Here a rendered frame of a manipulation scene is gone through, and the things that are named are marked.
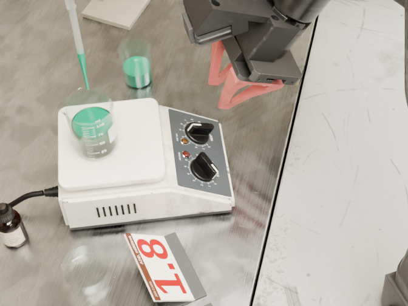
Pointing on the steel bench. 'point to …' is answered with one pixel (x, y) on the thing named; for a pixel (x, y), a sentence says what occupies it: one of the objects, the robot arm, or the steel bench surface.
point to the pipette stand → (115, 11)
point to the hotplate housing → (141, 196)
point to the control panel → (183, 175)
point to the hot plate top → (147, 144)
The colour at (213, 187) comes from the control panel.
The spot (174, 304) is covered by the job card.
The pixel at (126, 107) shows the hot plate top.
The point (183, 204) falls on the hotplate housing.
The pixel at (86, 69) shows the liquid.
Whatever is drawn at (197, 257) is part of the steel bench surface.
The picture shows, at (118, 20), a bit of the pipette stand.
